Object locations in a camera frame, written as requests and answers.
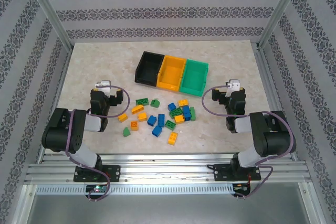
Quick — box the green plastic bin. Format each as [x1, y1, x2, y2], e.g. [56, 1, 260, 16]
[179, 59, 210, 97]

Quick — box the black plastic bin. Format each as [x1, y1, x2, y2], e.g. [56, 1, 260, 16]
[134, 50, 165, 87]

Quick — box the yellow plastic bin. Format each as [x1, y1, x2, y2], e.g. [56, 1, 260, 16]
[156, 55, 187, 92]

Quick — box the circuit board with green light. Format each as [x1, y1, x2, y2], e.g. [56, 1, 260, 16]
[86, 185, 108, 193]

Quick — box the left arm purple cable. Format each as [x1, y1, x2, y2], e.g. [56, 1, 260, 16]
[65, 84, 131, 202]

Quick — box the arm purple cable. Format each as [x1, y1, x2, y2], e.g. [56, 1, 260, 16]
[65, 84, 131, 202]
[201, 84, 297, 200]

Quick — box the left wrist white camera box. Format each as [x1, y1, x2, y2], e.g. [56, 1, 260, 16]
[94, 80, 112, 95]

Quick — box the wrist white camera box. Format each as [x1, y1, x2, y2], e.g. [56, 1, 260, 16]
[227, 79, 243, 97]
[94, 80, 112, 95]

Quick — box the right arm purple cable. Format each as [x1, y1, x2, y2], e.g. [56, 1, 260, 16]
[201, 84, 297, 200]

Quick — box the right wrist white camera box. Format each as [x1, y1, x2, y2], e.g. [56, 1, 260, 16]
[227, 79, 243, 97]

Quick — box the right aluminium side rail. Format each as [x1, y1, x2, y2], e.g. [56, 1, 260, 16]
[254, 41, 301, 163]

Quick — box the aluminium side rail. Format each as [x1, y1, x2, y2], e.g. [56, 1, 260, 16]
[35, 48, 74, 163]
[254, 41, 301, 163]

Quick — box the left aluminium side rail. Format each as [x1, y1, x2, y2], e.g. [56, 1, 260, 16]
[35, 48, 74, 163]

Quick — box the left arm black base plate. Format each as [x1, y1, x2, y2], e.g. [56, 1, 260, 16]
[73, 165, 121, 183]

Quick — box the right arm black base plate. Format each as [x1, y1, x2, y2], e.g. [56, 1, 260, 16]
[213, 163, 262, 182]

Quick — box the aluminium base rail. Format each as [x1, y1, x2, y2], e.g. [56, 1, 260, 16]
[25, 153, 313, 186]

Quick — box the right aluminium frame post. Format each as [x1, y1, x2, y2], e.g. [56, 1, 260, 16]
[257, 0, 308, 50]

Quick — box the aluminium frame post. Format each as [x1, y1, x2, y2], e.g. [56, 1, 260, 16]
[22, 0, 75, 51]
[257, 0, 308, 50]

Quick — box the left aluminium frame post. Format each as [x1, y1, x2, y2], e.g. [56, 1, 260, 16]
[22, 0, 75, 51]

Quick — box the slotted grey cable duct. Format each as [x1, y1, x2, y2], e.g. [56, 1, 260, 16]
[35, 184, 235, 195]

